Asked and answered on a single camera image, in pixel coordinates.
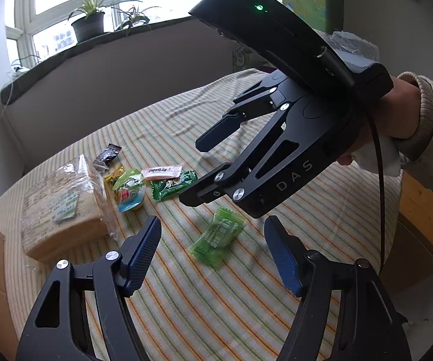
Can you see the potted spider plant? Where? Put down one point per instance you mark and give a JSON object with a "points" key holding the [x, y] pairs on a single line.
{"points": [[91, 24]]}

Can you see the yellow candy wrapper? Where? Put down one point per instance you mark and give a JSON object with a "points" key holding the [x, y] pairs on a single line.
{"points": [[111, 179]]}

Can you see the small black snack packet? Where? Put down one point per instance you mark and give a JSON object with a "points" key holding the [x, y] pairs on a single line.
{"points": [[103, 160]]}

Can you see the light green candy packet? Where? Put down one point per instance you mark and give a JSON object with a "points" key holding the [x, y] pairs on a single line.
{"points": [[212, 247]]}

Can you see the dark green candy packet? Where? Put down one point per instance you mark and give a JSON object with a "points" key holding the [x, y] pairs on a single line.
{"points": [[168, 188]]}

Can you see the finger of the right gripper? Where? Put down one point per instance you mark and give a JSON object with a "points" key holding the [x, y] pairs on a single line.
{"points": [[252, 103], [263, 176]]}

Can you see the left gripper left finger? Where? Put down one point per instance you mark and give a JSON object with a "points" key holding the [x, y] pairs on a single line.
{"points": [[57, 327]]}

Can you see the bagged sliced bread loaf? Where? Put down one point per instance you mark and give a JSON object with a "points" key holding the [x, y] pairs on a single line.
{"points": [[66, 209]]}

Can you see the green jelly cup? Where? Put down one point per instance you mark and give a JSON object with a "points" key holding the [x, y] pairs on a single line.
{"points": [[129, 190]]}

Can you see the green printed bag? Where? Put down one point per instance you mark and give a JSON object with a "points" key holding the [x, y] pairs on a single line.
{"points": [[242, 59]]}

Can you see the white lace cloth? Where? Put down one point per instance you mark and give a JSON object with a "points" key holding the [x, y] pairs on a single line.
{"points": [[351, 43]]}

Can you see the person's right hand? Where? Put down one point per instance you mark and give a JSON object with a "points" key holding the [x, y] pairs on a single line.
{"points": [[405, 115]]}

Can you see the small trailing plant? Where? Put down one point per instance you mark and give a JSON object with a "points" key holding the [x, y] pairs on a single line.
{"points": [[132, 17]]}

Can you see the striped tablecloth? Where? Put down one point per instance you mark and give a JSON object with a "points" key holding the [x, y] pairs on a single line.
{"points": [[212, 291]]}

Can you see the pink white candy packet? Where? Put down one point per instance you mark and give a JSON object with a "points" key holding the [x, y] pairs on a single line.
{"points": [[163, 172]]}

